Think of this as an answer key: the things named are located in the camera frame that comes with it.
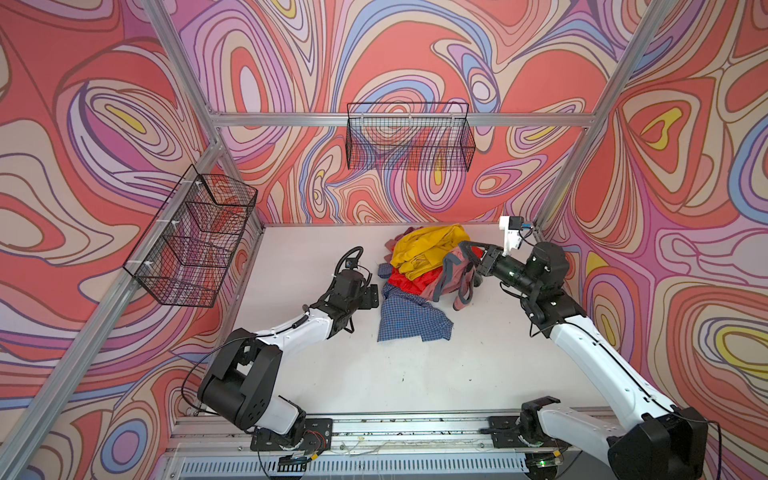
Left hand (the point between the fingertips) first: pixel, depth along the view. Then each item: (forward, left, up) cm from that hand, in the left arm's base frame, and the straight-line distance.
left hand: (369, 286), depth 91 cm
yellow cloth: (+6, -16, +10) cm, 19 cm away
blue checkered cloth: (-9, -11, -2) cm, 14 cm away
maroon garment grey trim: (-4, -24, +10) cm, 27 cm away
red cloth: (-3, -16, +6) cm, 17 cm away
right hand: (-4, -24, +22) cm, 32 cm away
